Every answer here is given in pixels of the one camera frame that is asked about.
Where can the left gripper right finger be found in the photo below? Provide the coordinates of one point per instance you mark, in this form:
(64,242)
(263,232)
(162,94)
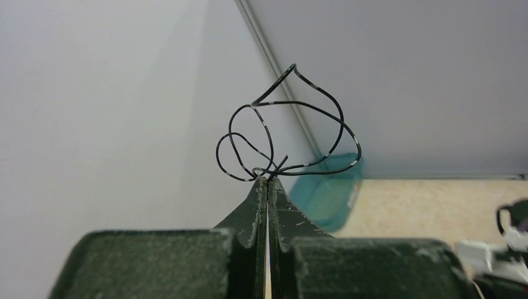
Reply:
(286,221)

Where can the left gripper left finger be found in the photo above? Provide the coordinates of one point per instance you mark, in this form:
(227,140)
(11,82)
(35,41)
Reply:
(249,218)

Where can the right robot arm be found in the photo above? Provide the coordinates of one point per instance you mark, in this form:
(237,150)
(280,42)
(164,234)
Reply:
(517,216)

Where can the teal translucent tub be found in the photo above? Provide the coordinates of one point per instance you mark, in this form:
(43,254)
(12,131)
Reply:
(327,200)

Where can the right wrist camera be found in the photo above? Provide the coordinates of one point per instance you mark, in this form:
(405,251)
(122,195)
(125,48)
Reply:
(508,261)

